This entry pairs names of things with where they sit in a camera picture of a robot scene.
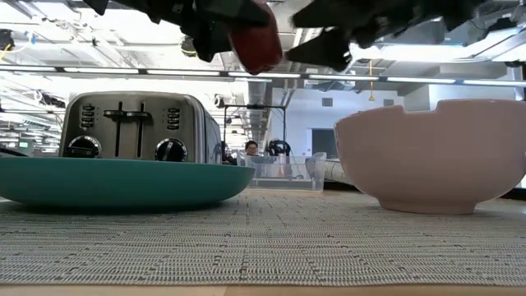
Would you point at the silver four-slot toaster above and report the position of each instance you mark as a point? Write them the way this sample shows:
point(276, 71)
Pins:
point(135, 127)

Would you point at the pink bowl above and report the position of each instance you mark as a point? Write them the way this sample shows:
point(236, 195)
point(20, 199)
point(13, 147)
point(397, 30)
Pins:
point(431, 164)

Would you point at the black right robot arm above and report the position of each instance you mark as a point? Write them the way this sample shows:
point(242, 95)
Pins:
point(460, 12)

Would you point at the green plate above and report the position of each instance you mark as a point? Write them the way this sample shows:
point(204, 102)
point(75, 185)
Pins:
point(123, 181)

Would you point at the person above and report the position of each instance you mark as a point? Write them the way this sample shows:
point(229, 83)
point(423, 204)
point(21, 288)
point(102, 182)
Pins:
point(251, 148)

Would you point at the silver ventilation duct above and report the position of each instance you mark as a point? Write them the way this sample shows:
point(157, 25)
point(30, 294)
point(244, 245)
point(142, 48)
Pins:
point(257, 107)

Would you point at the red apple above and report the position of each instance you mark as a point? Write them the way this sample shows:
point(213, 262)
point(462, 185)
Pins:
point(257, 45)

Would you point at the black overhead crossbar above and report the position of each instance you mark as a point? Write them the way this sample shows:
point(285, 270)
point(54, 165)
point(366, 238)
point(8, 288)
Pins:
point(123, 75)

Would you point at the black rectangular stand frame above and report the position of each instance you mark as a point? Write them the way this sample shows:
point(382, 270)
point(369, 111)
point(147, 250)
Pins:
point(255, 107)

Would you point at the black background equipment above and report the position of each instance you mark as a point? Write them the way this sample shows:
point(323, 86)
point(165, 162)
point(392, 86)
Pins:
point(279, 147)

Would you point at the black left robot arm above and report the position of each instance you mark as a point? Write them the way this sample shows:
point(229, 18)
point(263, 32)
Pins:
point(123, 6)

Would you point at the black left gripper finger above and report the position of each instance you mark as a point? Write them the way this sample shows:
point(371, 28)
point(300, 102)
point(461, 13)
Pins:
point(213, 43)
point(255, 14)

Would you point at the grey woven placemat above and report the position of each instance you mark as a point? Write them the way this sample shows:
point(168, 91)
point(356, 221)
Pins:
point(263, 246)

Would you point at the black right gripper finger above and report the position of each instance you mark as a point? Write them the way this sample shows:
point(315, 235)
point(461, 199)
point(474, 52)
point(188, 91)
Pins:
point(328, 15)
point(324, 51)

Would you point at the clear plastic container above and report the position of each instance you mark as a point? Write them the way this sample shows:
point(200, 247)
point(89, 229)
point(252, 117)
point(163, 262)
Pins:
point(287, 177)

